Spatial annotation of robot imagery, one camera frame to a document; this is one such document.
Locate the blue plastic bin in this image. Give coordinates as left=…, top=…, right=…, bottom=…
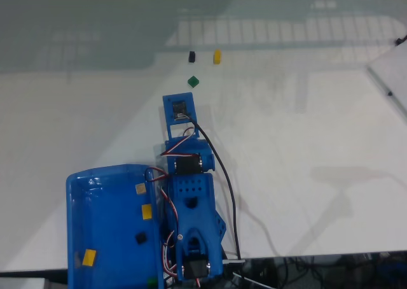
left=66, top=164, right=166, bottom=289

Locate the red white black servo wire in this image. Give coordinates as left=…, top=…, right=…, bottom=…
left=144, top=167, right=179, bottom=280
left=160, top=127, right=195, bottom=158

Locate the blue framed gripper camera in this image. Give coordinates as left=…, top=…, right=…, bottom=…
left=162, top=92, right=203, bottom=141

